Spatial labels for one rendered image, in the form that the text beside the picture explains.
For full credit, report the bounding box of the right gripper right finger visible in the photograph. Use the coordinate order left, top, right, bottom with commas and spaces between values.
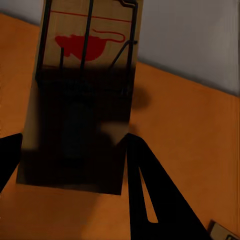
126, 133, 213, 240

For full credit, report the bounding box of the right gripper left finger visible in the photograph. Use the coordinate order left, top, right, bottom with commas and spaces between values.
0, 133, 23, 193

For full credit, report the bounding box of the mousetrap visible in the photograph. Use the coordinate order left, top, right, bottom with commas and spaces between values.
208, 221, 240, 240
16, 0, 144, 196

